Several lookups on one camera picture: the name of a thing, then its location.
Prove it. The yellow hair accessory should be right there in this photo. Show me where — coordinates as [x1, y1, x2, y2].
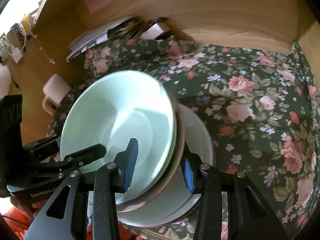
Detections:
[21, 14, 35, 30]

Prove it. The white fluffy plush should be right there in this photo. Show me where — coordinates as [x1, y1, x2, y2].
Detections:
[0, 64, 12, 97]

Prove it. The orange cloth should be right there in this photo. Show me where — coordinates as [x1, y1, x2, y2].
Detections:
[0, 200, 140, 240]

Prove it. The white tag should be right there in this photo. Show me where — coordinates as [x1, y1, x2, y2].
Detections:
[9, 46, 24, 64]

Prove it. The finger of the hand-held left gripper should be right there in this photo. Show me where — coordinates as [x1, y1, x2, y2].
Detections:
[51, 144, 108, 173]
[23, 135, 62, 162]

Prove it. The stack of papers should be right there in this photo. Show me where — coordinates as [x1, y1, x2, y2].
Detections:
[66, 15, 145, 62]

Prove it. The dark floral tablecloth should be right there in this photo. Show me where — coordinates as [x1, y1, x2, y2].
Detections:
[47, 36, 320, 240]

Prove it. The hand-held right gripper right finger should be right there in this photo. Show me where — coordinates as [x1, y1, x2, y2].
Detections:
[180, 145, 288, 240]

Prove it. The brown plate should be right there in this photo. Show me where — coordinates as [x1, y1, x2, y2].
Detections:
[116, 97, 187, 213]

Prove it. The light green bowl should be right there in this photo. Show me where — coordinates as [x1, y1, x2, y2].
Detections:
[60, 70, 178, 204]

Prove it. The beige cylindrical container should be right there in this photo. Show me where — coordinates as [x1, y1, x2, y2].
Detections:
[42, 74, 72, 115]

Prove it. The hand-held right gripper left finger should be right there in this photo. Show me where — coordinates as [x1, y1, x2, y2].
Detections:
[25, 138, 139, 240]

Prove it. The small white card box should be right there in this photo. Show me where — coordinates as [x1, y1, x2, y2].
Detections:
[140, 17, 170, 40]

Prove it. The pink beaded string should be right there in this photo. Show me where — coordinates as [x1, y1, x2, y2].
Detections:
[37, 34, 57, 65]

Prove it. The light green plate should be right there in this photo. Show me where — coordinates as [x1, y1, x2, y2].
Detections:
[117, 104, 215, 228]

